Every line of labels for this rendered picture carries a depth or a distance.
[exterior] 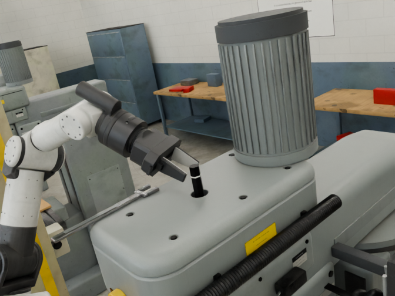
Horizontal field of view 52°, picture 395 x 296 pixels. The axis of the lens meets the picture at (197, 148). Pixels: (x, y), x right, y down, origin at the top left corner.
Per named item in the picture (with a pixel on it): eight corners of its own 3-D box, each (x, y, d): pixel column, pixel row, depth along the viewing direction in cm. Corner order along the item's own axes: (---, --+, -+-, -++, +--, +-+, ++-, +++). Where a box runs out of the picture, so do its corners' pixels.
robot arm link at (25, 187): (47, 143, 115) (35, 222, 113) (0, 135, 106) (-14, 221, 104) (68, 143, 108) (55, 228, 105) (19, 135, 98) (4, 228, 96)
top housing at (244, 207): (168, 350, 68) (148, 272, 63) (97, 286, 88) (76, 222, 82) (327, 222, 95) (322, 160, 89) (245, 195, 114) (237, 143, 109)
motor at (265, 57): (283, 174, 86) (264, 18, 75) (218, 158, 101) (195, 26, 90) (335, 142, 97) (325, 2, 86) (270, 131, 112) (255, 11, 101)
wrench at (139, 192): (57, 245, 75) (56, 242, 75) (49, 239, 78) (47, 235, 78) (159, 190, 90) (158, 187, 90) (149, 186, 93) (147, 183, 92)
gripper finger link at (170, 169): (183, 183, 83) (158, 168, 84) (188, 171, 81) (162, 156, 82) (180, 187, 81) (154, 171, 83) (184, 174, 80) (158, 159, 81)
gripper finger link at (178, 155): (198, 161, 85) (174, 147, 86) (194, 172, 87) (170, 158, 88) (202, 158, 86) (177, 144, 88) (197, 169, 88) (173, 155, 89)
